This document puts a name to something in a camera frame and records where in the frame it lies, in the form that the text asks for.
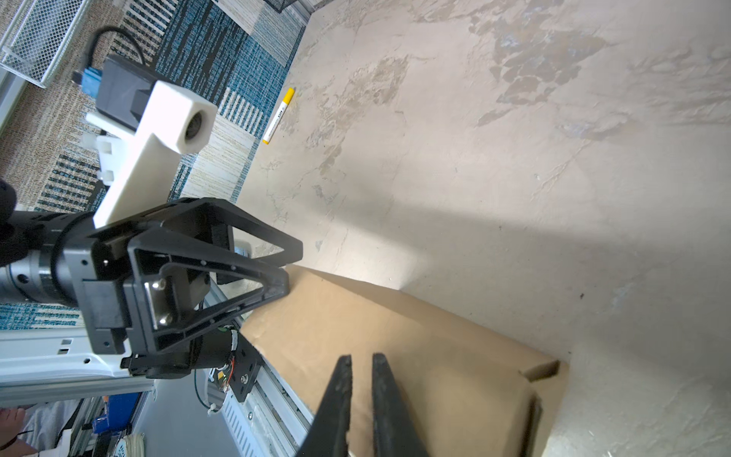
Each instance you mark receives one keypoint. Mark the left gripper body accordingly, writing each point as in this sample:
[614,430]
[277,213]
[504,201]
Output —
[119,278]

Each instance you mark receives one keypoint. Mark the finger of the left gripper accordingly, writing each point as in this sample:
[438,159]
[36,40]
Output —
[202,230]
[186,286]

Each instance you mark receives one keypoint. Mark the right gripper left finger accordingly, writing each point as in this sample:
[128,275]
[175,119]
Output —
[328,435]

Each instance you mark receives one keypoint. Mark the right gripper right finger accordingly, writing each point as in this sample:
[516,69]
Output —
[394,433]

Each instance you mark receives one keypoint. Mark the brown cardboard box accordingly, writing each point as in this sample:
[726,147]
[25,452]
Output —
[469,390]

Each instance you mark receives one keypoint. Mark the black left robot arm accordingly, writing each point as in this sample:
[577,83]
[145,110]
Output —
[27,239]

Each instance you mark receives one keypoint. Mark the yellow white marker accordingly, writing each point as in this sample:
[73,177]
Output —
[277,117]

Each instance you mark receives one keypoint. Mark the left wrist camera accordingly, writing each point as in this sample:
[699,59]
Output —
[147,125]

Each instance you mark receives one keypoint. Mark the aluminium mounting rail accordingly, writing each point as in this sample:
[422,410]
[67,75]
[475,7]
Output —
[264,415]

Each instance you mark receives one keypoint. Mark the white wire mesh basket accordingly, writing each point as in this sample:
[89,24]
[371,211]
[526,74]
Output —
[38,36]

